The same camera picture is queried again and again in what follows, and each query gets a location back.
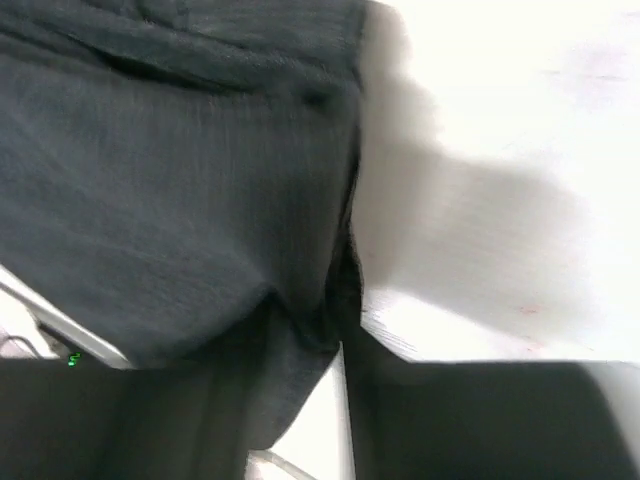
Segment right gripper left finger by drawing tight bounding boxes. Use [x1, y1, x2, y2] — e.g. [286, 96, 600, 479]
[0, 299, 281, 480]

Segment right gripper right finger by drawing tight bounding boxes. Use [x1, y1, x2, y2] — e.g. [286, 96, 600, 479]
[341, 323, 639, 480]

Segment black trousers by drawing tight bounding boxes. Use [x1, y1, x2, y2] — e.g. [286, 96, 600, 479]
[1, 1, 367, 449]

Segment aluminium front rail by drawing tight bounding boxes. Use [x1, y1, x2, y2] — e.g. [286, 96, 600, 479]
[1, 267, 134, 370]

